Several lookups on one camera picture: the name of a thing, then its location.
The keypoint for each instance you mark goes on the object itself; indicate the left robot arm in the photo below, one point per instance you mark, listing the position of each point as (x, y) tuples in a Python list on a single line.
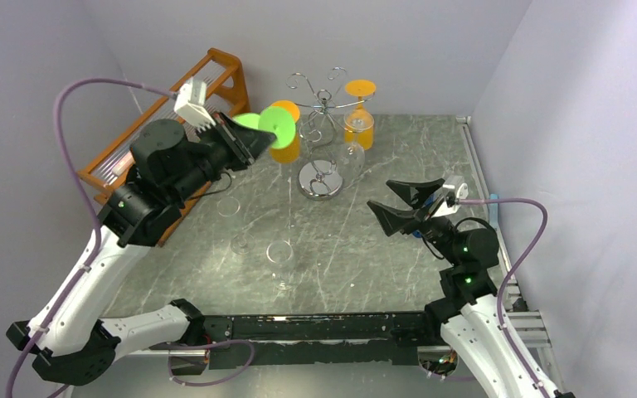
[(70, 340)]

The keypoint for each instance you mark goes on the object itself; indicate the clear wine glass handled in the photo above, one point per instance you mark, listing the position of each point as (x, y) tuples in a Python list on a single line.
[(351, 158)]

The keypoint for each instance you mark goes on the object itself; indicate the black base frame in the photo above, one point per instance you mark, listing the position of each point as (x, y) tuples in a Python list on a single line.
[(340, 338)]

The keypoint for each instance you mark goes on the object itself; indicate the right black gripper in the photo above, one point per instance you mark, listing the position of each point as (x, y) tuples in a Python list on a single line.
[(422, 211)]

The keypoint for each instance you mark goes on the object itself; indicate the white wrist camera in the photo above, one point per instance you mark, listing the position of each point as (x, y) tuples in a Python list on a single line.
[(447, 198), (189, 104)]

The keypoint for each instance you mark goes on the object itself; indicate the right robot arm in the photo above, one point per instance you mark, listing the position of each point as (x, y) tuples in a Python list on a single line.
[(467, 287)]

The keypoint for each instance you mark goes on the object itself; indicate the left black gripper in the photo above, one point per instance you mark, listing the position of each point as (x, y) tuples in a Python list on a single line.
[(245, 143)]

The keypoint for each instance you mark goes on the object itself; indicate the yellow pink highlighter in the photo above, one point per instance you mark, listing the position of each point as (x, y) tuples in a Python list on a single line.
[(123, 164)]

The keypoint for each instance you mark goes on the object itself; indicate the silver wire glass rack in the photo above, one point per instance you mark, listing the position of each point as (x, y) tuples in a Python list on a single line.
[(321, 133)]

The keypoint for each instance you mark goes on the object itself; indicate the light blue clip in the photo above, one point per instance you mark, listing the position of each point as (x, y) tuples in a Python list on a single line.
[(493, 209)]

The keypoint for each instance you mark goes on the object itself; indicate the orange wooden shelf rack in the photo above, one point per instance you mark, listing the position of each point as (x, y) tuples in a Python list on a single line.
[(126, 148)]

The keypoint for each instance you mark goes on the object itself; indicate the orange goblet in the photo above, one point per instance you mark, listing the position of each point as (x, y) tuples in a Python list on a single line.
[(291, 152), (359, 123)]

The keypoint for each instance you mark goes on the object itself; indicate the green plastic goblet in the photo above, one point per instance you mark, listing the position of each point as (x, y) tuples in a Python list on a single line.
[(275, 120)]

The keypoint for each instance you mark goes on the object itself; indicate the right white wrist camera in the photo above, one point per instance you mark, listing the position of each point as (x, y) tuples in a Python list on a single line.
[(447, 198)]

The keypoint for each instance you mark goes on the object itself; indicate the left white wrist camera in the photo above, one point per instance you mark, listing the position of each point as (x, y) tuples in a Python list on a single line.
[(189, 104)]

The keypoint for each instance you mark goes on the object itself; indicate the clear wine glass front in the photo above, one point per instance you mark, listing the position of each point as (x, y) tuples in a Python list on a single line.
[(280, 254)]

